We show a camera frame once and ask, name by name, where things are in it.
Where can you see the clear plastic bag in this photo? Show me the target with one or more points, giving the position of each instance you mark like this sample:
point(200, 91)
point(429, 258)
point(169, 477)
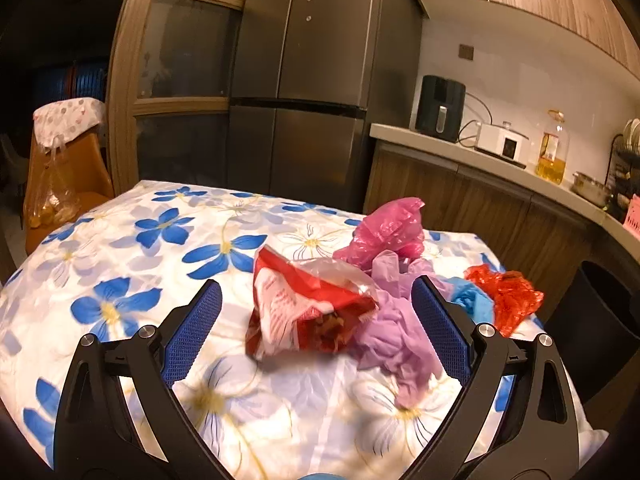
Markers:
point(55, 201)

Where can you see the black air fryer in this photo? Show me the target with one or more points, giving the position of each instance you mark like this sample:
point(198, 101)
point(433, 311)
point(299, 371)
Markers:
point(440, 108)

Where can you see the wooden upper cabinets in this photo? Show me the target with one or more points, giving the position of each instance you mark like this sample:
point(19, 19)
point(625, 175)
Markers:
point(592, 28)

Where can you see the wooden cabinets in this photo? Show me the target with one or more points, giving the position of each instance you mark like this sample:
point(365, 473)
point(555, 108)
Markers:
point(592, 28)
point(526, 231)

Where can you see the steel mixing bowl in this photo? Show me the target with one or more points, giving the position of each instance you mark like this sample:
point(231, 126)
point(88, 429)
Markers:
point(591, 190)

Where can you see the polka dot cloth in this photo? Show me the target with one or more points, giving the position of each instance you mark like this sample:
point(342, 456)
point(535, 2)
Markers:
point(67, 119)

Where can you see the black dish rack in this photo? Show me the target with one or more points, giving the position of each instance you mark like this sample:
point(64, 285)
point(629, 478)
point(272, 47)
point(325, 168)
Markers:
point(622, 176)

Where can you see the pink utensil holder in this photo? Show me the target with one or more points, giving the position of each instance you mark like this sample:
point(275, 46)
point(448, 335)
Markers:
point(632, 220)

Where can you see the dark steel refrigerator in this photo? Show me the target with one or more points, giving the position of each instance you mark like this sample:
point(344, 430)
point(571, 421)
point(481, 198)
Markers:
point(310, 79)

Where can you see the orange red plastic bag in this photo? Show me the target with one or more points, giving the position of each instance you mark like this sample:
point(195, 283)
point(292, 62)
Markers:
point(514, 297)

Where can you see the red white snack bag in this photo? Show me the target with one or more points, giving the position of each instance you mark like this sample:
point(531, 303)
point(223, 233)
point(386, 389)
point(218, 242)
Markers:
point(314, 305)

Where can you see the white rice cooker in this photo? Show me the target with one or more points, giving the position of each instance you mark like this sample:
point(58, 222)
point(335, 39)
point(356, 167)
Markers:
point(504, 143)

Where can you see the wooden glass door cabinet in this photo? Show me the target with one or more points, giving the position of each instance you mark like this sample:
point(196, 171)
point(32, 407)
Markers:
point(168, 91)

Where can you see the black trash bin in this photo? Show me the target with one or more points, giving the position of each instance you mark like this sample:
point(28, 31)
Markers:
point(595, 327)

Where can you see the orange chair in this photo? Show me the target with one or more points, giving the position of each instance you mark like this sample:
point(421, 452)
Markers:
point(92, 182)

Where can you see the cooking oil bottle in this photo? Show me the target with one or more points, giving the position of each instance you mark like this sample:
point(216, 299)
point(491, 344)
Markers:
point(553, 150)

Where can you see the wall power socket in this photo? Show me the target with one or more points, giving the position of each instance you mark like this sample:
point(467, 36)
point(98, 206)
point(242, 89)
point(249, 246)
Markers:
point(466, 52)

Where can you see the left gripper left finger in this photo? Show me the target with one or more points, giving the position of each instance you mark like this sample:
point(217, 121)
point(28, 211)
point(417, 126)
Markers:
point(94, 434)

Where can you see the wooden lower cabinets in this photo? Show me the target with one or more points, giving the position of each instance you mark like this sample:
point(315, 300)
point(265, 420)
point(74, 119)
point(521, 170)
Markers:
point(526, 231)

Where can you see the pink plastic bag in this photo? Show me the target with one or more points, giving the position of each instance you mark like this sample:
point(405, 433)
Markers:
point(394, 227)

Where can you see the purple rubber glove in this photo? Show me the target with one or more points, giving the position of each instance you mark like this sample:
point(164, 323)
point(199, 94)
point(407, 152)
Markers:
point(394, 340)

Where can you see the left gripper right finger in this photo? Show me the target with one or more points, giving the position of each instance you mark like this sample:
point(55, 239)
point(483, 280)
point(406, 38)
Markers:
point(536, 437)

